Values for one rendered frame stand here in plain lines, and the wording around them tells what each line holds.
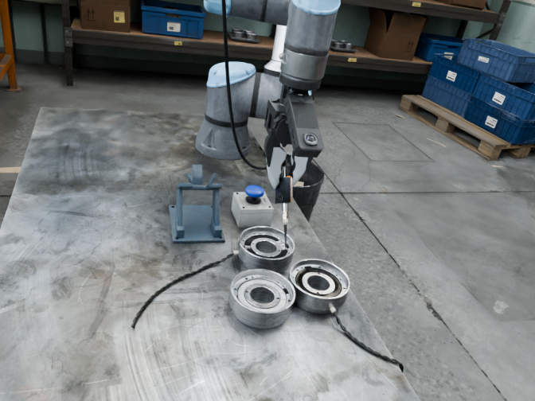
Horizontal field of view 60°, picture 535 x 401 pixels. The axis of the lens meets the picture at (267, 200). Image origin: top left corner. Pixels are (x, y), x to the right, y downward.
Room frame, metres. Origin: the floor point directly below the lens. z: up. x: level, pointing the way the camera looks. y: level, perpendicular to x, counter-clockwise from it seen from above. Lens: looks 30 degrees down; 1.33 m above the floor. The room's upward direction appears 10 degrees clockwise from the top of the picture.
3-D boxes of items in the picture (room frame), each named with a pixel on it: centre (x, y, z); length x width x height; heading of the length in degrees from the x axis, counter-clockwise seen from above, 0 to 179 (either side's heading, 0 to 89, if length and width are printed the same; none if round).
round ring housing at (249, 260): (0.71, -0.01, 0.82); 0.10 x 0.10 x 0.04
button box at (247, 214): (0.85, 0.03, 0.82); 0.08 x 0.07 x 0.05; 21
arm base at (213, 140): (1.17, 0.15, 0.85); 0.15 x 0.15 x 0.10
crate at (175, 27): (4.16, 1.09, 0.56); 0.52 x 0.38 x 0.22; 108
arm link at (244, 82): (1.17, 0.14, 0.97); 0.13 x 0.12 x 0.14; 95
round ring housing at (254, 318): (0.57, -0.02, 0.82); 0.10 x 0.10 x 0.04
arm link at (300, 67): (0.79, -0.02, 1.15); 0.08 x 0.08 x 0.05
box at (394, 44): (4.94, -0.93, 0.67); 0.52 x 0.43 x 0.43; 111
